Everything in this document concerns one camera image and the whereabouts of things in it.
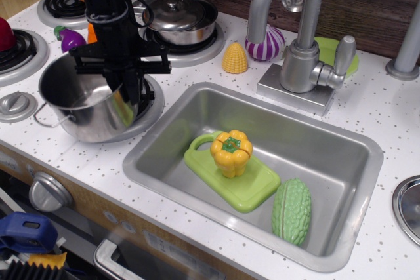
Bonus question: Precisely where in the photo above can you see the stainless steel pot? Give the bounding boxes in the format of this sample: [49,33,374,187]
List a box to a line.
[39,52,138,143]

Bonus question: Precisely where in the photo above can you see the back left stove burner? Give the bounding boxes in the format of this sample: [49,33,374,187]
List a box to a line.
[37,0,88,30]

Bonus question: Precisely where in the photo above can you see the purple toy eggplant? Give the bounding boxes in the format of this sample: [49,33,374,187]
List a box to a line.
[54,26,87,53]

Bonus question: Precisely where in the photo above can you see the round steel bowl rim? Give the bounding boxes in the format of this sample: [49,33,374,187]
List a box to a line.
[392,175,419,245]

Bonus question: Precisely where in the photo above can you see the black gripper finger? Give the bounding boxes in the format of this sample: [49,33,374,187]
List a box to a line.
[123,71,140,103]
[103,71,123,92]

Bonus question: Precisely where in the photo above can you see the silver toy faucet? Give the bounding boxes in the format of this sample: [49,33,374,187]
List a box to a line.
[247,0,356,116]

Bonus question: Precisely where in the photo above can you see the green toy bitter melon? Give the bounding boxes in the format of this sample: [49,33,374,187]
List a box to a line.
[271,178,312,246]

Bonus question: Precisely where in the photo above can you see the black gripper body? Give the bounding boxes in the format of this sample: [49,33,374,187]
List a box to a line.
[69,9,171,76]

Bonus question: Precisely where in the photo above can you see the yellow toy corn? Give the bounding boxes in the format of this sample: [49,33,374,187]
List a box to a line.
[222,42,248,74]

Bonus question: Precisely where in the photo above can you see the yellow cloth piece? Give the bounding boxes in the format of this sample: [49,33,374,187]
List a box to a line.
[27,252,67,269]

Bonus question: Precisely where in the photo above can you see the red toy vegetable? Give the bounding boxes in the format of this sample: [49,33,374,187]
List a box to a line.
[0,17,17,52]

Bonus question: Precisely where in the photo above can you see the orange toy carrot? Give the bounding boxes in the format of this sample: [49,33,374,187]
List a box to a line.
[87,23,98,44]

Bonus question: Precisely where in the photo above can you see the green toy cutting board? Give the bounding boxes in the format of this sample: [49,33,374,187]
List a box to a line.
[184,131,281,213]

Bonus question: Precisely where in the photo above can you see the grey vertical pole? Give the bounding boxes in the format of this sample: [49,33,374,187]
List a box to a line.
[385,3,419,81]

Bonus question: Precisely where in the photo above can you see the blue clamp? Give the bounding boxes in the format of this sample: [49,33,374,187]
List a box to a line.
[1,212,58,254]

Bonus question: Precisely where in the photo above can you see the green plastic plate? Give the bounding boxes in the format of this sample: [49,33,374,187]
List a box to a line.
[314,37,359,78]

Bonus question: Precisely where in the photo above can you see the back right stove burner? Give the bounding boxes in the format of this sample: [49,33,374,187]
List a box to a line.
[139,23,225,68]

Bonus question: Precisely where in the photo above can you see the stove burner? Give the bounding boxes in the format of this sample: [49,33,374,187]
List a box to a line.
[37,0,88,30]
[139,23,225,68]
[106,75,165,143]
[1,29,49,87]

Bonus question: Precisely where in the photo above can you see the silver stove knob lower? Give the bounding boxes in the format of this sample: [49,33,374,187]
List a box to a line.
[1,92,38,123]

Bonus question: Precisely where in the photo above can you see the front right stove burner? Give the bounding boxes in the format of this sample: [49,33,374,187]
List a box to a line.
[106,75,165,143]

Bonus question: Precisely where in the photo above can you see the yellow toy bell pepper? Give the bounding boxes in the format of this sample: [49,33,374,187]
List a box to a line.
[210,130,253,178]

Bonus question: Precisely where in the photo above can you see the small lidded steel pot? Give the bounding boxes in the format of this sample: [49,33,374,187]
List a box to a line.
[133,0,219,45]

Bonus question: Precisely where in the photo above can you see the front left stove burner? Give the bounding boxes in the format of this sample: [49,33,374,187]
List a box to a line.
[1,29,49,87]

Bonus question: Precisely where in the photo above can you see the silver oven door handle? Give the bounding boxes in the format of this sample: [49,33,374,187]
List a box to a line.
[93,239,227,280]

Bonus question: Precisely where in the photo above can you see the silver oven front knob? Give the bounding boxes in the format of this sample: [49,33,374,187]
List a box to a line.
[29,172,73,212]

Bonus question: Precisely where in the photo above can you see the purple striped toy onion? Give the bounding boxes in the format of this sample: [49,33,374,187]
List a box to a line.
[245,24,285,61]

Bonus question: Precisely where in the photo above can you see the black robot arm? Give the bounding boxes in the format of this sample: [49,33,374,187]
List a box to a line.
[70,0,171,105]

